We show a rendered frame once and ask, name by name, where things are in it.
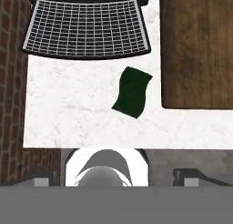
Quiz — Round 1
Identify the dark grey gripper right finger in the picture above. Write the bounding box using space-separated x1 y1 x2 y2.
172 168 232 188

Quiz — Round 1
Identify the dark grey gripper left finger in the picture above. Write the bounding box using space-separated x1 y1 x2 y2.
15 168 59 188

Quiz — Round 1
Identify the dark green sponge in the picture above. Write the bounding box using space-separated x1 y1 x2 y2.
111 66 154 119

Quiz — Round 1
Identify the brown wooden cutting board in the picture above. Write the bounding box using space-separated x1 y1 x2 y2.
159 0 233 110

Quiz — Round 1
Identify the white and grey round object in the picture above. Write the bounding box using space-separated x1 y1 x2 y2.
64 148 150 188

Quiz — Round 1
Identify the black wire dish rack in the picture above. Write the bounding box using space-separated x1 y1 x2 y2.
20 0 153 61

